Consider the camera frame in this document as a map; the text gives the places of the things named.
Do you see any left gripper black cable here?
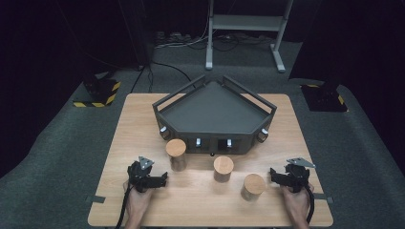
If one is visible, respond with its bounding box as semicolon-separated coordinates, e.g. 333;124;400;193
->
114;182;134;229

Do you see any person's right hand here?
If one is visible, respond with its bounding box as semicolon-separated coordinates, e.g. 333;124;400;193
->
280;183;315;221

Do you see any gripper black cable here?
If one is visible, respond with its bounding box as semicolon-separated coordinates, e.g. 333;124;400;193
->
114;182;134;229
305;185;316;224

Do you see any dark grey corner shelf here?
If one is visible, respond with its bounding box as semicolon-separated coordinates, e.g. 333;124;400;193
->
152;74;278;156

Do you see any glass jar with red contents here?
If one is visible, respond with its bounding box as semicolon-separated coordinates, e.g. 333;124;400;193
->
212;155;235;184

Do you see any black base with striped edge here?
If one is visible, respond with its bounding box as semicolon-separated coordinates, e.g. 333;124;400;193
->
73;73;122;109
300;82;349;114

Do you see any black floor cable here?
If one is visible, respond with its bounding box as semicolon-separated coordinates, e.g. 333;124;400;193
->
129;60;197;94

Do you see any power strip with cables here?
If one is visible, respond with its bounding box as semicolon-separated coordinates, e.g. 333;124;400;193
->
154;30;275;52

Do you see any grey metal stand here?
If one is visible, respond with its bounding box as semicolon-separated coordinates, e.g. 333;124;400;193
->
204;0;295;73

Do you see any short glass jar wooden lid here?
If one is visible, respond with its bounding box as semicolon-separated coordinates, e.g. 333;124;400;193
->
240;173;267;202

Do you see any person's left hand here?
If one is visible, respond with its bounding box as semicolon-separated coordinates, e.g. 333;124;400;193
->
122;180;155;221

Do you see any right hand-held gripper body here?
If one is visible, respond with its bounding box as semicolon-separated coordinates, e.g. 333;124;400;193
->
280;156;317;194

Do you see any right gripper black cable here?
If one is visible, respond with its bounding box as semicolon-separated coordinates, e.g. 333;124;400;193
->
305;185;316;224

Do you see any grey tape strip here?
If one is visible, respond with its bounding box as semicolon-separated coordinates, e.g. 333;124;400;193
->
85;195;107;204
312;192;334;205

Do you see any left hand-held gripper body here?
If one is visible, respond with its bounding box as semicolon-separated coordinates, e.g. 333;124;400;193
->
126;155;160;194

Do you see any tall glass jar with nuts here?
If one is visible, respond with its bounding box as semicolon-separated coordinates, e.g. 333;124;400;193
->
164;137;188;173

